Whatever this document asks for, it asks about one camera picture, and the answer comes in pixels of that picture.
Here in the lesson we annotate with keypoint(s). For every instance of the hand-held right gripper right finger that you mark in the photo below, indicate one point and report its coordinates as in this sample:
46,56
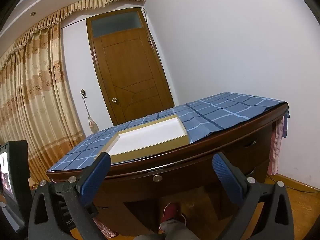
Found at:
227,180

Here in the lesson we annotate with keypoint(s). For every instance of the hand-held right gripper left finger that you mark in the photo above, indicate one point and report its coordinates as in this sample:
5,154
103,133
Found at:
96,177

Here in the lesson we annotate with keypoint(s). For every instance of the shallow cardboard box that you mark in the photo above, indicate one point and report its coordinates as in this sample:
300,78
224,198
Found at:
150,137

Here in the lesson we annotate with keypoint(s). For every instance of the dark wooden desk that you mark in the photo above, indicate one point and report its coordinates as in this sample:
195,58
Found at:
225,140

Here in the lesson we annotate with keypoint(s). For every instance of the curtain tieback tassel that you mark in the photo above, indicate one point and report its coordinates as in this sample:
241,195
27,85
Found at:
93,125

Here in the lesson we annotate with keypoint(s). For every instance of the red shoe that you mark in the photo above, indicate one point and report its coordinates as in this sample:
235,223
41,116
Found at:
170,212

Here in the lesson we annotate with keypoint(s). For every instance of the blue plaid tablecloth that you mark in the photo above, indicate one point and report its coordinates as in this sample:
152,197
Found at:
225,112

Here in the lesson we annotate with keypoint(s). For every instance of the person's leg in grey trousers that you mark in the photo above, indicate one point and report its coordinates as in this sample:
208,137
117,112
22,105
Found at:
172,232

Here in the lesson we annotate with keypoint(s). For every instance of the beige patterned curtain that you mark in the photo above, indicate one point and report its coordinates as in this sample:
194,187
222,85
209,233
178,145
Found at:
32,92

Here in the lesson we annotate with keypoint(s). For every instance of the brass door knob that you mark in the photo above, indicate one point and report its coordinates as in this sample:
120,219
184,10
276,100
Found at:
115,100

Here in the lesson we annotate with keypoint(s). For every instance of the brown wooden door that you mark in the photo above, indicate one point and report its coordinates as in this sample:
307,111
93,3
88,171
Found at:
130,67

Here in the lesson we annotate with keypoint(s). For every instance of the frosted transom window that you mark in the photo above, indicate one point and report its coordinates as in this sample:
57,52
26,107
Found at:
116,23

